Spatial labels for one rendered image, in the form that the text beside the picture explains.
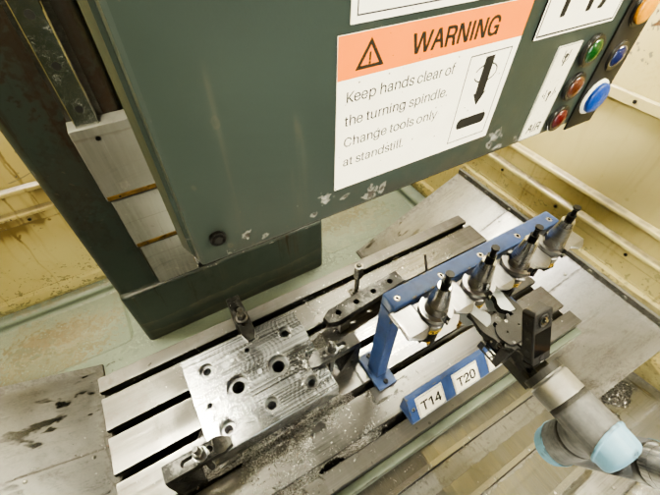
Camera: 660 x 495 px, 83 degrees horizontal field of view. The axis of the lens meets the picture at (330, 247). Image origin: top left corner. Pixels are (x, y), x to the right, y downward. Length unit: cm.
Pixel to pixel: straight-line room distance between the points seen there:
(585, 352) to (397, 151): 118
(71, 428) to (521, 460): 124
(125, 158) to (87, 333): 86
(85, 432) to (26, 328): 57
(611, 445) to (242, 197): 68
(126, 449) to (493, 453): 89
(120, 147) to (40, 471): 86
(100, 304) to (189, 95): 153
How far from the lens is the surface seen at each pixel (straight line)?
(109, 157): 94
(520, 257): 82
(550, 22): 36
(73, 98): 89
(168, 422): 102
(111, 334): 160
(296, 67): 22
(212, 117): 21
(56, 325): 173
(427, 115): 30
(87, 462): 134
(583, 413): 77
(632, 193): 133
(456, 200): 161
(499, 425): 122
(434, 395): 96
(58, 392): 145
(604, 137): 133
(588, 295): 146
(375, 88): 25
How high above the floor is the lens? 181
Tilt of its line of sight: 48 degrees down
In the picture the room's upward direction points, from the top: 1 degrees clockwise
